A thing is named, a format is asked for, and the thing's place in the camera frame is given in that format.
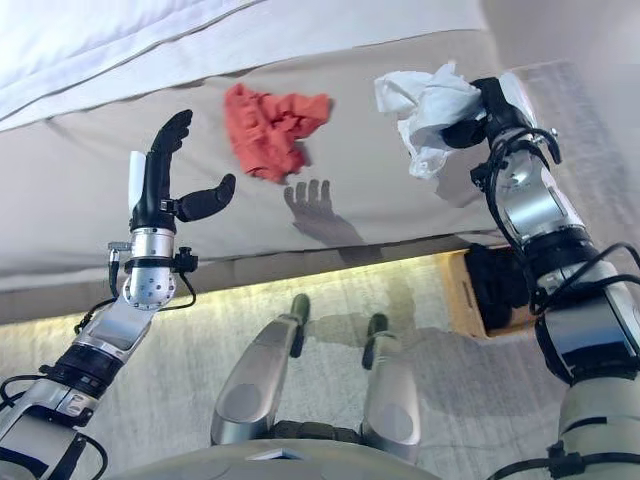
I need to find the dark robot foot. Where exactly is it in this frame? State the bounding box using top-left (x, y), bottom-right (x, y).
top-left (288, 293), bottom-right (312, 359)
top-left (360, 313), bottom-right (389, 372)

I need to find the silver right robot leg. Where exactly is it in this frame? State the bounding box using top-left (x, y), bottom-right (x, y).
top-left (359, 330), bottom-right (422, 464)

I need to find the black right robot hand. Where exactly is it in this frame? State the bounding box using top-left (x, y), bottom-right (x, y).
top-left (439, 72), bottom-right (540, 151)

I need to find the grey striped area rug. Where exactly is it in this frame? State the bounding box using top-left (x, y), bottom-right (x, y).
top-left (0, 59), bottom-right (640, 480)

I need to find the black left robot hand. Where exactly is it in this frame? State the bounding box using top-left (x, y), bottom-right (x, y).
top-left (127, 109), bottom-right (238, 234)

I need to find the silver robot leg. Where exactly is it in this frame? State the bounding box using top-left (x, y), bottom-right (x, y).
top-left (359, 330), bottom-right (422, 464)
top-left (209, 312), bottom-right (304, 447)

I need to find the dark right robot foot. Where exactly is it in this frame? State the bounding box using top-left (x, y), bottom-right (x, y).
top-left (360, 313), bottom-right (389, 372)

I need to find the dark left robot foot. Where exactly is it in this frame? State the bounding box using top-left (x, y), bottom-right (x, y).
top-left (288, 293), bottom-right (312, 359)

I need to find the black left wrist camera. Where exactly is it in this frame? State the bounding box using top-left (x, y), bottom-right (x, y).
top-left (172, 244), bottom-right (199, 274)

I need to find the silver left robot leg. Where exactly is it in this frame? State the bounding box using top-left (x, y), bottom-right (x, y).
top-left (209, 312), bottom-right (304, 447)

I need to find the orange garment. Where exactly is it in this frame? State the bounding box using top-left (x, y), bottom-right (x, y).
top-left (223, 83), bottom-right (332, 187)

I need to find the bed with beige cover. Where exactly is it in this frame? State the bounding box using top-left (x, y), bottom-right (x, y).
top-left (0, 24), bottom-right (512, 297)

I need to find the brown wicker basket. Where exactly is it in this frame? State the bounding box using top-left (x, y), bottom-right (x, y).
top-left (439, 247), bottom-right (542, 342)

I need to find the white garment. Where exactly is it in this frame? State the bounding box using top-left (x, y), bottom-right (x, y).
top-left (373, 59), bottom-right (489, 181)

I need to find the black garment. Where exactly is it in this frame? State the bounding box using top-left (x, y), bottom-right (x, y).
top-left (464, 242), bottom-right (532, 332)

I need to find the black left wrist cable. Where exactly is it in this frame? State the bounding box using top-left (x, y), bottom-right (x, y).
top-left (74, 269), bottom-right (197, 334)

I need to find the grey robot torso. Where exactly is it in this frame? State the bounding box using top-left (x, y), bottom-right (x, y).
top-left (112, 436), bottom-right (452, 480)

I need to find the white duvet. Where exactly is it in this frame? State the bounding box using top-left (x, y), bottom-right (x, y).
top-left (0, 0), bottom-right (492, 134)

